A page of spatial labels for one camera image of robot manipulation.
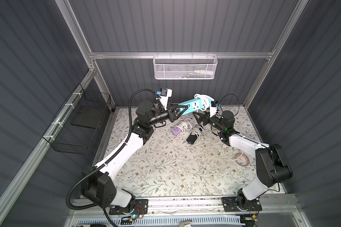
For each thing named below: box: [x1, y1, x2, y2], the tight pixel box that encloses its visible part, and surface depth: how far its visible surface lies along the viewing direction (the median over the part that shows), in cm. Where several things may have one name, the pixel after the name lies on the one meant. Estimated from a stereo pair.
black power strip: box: [186, 132, 198, 145], surface depth 100 cm
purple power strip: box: [171, 126, 183, 137], surface depth 101 cm
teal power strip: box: [178, 97, 212, 115], surface depth 66 cm
